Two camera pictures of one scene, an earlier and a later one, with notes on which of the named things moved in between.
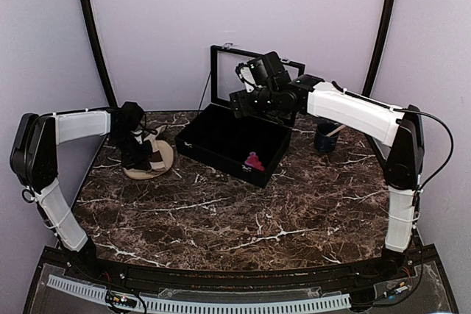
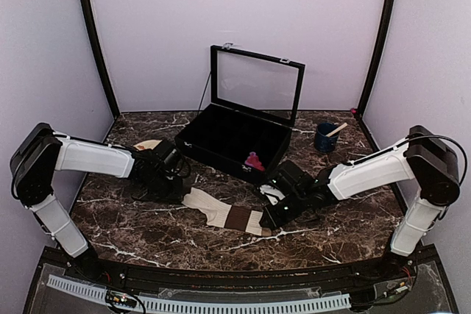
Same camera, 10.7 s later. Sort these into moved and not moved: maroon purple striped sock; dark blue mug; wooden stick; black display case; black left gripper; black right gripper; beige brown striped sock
Moved: beige brown striped sock; black left gripper; black right gripper
Not moved: dark blue mug; black display case; maroon purple striped sock; wooden stick
